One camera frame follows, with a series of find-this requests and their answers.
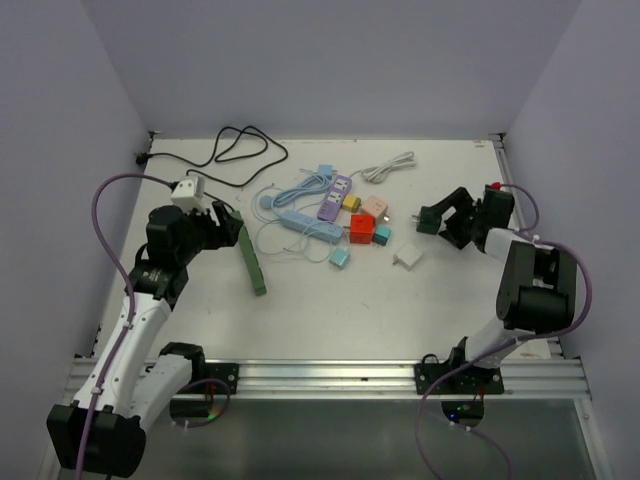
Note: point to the light blue power strip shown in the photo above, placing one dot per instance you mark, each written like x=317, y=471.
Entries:
x=312, y=227

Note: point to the purple power strip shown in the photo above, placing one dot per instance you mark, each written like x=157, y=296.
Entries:
x=331, y=205

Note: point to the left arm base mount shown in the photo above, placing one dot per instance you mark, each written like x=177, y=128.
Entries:
x=220, y=377

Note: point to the blue plug charger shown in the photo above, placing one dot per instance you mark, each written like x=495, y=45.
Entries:
x=326, y=171

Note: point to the yellow plug adapter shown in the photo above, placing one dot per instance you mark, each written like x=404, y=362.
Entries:
x=351, y=203

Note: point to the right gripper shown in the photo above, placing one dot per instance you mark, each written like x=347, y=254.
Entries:
x=458, y=199

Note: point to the aluminium front rail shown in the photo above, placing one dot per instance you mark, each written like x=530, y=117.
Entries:
x=552, y=379

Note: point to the pink cube socket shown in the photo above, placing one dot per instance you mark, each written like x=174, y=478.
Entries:
x=375, y=207

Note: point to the dark green cube socket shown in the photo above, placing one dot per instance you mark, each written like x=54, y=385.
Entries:
x=428, y=220

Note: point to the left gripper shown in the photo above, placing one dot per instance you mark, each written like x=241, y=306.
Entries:
x=219, y=237

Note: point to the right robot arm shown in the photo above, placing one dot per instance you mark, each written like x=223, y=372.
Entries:
x=536, y=294

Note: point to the teal plug adapter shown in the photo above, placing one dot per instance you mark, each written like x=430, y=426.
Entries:
x=381, y=235

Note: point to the right aluminium side rail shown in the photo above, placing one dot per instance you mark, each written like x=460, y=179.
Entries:
x=525, y=200

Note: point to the green power strip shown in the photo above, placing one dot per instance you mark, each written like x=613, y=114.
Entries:
x=250, y=258

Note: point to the teal single port charger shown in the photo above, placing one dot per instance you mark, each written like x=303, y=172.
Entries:
x=340, y=258

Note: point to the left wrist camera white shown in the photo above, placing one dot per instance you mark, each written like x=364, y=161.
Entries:
x=188, y=194

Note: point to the red cube socket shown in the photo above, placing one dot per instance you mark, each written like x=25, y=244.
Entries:
x=361, y=229

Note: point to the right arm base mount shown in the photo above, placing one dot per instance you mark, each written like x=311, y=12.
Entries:
x=450, y=375

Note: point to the white Honor charger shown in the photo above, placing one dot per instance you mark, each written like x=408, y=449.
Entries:
x=407, y=256

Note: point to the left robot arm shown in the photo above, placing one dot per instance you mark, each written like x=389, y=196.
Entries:
x=104, y=428

